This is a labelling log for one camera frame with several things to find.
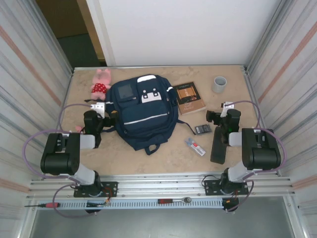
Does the red handled ratchet wrench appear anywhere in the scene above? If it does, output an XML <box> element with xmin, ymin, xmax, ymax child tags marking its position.
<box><xmin>158</xmin><ymin>197</ymin><xmax>193</xmax><ymax>204</ymax></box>

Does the brown wooden door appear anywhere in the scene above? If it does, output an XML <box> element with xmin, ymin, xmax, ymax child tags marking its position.
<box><xmin>36</xmin><ymin>0</ymin><xmax>106</xmax><ymax>61</ymax></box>

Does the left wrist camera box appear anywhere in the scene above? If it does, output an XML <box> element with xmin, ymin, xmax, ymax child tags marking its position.
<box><xmin>89</xmin><ymin>101</ymin><xmax>106</xmax><ymax>117</ymax></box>

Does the long black pencil case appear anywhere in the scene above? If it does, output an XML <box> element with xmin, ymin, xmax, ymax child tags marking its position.
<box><xmin>210</xmin><ymin>125</ymin><xmax>229</xmax><ymax>164</ymax></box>

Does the clear plastic pen pack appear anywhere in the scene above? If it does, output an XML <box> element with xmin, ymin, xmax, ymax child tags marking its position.
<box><xmin>184</xmin><ymin>137</ymin><xmax>207</xmax><ymax>157</ymax></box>

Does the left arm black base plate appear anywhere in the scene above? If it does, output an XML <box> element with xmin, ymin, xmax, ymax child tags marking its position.
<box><xmin>73</xmin><ymin>181</ymin><xmax>118</xmax><ymax>198</ymax></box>

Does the red handled screwdriver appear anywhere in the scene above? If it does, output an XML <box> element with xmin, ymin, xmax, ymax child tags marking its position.
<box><xmin>24</xmin><ymin>202</ymin><xmax>61</xmax><ymax>208</ymax></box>

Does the aluminium table edge rail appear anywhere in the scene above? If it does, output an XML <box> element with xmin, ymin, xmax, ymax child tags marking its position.
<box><xmin>73</xmin><ymin>65</ymin><xmax>247</xmax><ymax>72</ymax></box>

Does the brown black paperback book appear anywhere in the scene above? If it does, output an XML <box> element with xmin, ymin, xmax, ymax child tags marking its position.
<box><xmin>171</xmin><ymin>81</ymin><xmax>207</xmax><ymax>116</ymax></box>

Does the grey plastic cup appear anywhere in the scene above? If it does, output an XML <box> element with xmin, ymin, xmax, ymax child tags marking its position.
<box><xmin>211</xmin><ymin>76</ymin><xmax>228</xmax><ymax>94</ymax></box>

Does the black wire connector bundle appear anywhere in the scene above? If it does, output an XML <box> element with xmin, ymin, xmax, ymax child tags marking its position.
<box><xmin>86</xmin><ymin>201</ymin><xmax>111</xmax><ymax>208</ymax></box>

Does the aluminium mounting rail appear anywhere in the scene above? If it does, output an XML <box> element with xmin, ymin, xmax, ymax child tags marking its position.
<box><xmin>26</xmin><ymin>172</ymin><xmax>297</xmax><ymax>200</ymax></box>

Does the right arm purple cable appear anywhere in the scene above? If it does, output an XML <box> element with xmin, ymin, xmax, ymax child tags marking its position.
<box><xmin>224</xmin><ymin>100</ymin><xmax>287</xmax><ymax>213</ymax></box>

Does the navy blue backpack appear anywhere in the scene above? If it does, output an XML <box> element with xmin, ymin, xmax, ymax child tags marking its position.
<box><xmin>84</xmin><ymin>73</ymin><xmax>196</xmax><ymax>156</ymax></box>

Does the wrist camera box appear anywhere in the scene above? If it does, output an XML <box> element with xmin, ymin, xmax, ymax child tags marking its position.
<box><xmin>221</xmin><ymin>101</ymin><xmax>235</xmax><ymax>117</ymax></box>
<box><xmin>89</xmin><ymin>101</ymin><xmax>106</xmax><ymax>117</ymax></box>

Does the grey slotted cable duct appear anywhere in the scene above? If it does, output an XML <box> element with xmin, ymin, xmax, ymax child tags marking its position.
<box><xmin>58</xmin><ymin>200</ymin><xmax>223</xmax><ymax>209</ymax></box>

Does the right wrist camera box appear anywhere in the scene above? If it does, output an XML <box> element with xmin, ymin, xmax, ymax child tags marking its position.
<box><xmin>221</xmin><ymin>101</ymin><xmax>235</xmax><ymax>117</ymax></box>

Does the pink plush toy red dress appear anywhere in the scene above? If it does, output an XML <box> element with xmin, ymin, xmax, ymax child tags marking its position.
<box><xmin>90</xmin><ymin>68</ymin><xmax>112</xmax><ymax>101</ymax></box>

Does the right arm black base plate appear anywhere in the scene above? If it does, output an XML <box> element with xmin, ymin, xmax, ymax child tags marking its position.
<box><xmin>204</xmin><ymin>180</ymin><xmax>249</xmax><ymax>196</ymax></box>

